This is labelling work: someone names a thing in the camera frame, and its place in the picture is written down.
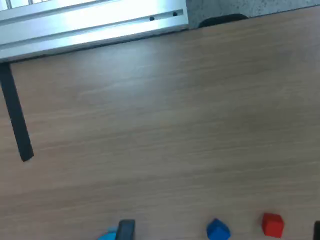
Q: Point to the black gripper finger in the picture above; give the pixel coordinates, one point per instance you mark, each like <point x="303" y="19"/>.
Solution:
<point x="126" y="230"/>
<point x="317" y="231"/>

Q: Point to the red wooden cube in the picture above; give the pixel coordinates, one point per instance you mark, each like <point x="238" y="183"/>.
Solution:
<point x="272" y="225"/>

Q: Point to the blue wooden cube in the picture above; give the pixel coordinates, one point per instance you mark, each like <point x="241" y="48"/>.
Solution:
<point x="217" y="230"/>

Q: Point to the aluminium robot base platform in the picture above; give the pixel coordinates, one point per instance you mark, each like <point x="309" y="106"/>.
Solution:
<point x="87" y="25"/>

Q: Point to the blue plastic cup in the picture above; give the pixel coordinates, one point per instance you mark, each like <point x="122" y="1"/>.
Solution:
<point x="107" y="236"/>

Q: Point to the black tape strip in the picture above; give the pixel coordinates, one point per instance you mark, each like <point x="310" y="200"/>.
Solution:
<point x="15" y="112"/>

